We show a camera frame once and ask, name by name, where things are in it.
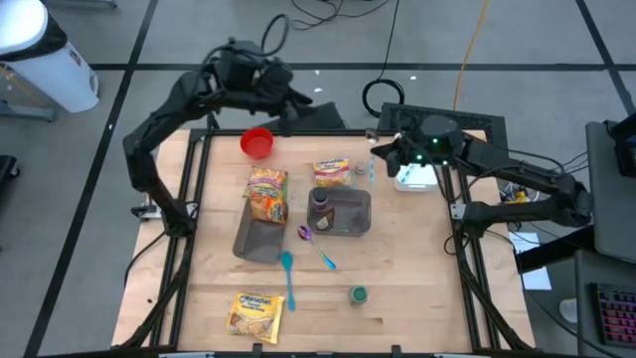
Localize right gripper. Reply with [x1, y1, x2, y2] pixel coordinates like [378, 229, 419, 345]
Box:
[370, 131, 434, 179]

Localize white trash can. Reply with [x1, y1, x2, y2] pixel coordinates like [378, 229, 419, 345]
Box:
[0, 0, 100, 114]

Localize wide grey translucent bin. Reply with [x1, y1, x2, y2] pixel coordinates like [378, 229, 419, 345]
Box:
[306, 185, 373, 237]

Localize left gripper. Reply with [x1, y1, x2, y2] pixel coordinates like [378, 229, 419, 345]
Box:
[249, 60, 315, 137]

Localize black perforated computer case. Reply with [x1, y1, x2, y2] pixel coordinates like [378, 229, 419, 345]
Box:
[378, 101, 510, 171]

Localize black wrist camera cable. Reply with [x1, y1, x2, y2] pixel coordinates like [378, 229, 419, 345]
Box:
[259, 13, 292, 57]

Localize grey keyboard desk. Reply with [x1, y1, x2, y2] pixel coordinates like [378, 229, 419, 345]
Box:
[573, 248, 636, 358]

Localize long grey translucent bin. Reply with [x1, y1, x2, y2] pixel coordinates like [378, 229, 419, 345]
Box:
[232, 196, 290, 265]

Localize red plastic cup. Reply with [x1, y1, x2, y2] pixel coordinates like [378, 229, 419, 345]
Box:
[239, 126, 275, 161]

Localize wooden desk grey legs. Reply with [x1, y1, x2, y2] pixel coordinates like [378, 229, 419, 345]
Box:
[0, 101, 57, 123]

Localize green yellow ramen packet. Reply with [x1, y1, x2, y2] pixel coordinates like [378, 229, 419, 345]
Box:
[241, 165, 289, 200]

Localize black wedge panel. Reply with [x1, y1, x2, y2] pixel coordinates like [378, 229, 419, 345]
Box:
[270, 101, 349, 131]

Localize black lid purple label jar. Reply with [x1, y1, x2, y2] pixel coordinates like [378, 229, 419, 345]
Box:
[311, 187, 330, 216]

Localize yellow cable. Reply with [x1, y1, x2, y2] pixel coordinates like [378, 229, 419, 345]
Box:
[452, 0, 491, 111]

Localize teal plastic spoon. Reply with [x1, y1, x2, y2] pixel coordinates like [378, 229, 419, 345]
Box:
[279, 250, 298, 313]

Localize green lid oregano jar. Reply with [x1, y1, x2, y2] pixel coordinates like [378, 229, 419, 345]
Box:
[348, 284, 370, 306]

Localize purple iridescent spoon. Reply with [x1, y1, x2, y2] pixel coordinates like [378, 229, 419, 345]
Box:
[296, 225, 338, 271]

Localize white plastic bin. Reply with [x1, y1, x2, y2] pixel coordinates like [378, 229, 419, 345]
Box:
[393, 161, 439, 193]

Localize tangled black cable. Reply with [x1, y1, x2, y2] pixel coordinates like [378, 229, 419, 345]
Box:
[290, 0, 397, 31]

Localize brown snack pouch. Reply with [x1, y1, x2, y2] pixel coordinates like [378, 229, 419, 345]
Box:
[314, 208, 336, 233]

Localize yellow red ramen packet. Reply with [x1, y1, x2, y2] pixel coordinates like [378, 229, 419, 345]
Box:
[312, 156, 352, 189]

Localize pink backlit keyboard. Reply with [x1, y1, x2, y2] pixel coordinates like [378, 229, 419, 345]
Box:
[589, 281, 636, 349]

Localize white paper sheet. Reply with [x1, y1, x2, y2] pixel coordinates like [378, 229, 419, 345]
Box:
[507, 231, 553, 292]

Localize white computer mouse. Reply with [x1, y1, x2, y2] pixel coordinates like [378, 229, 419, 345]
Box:
[558, 296, 580, 325]

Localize coiled black cable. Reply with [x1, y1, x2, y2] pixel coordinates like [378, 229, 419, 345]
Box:
[361, 0, 406, 119]

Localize white cable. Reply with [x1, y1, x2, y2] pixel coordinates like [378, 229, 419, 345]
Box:
[495, 168, 531, 200]

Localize black support bar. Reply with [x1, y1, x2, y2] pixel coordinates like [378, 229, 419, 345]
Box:
[514, 224, 597, 275]

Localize grey metal desk foot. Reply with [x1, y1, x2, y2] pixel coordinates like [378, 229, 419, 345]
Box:
[42, 0, 118, 10]

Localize black desktop device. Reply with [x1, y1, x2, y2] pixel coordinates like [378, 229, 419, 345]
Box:
[603, 112, 636, 179]

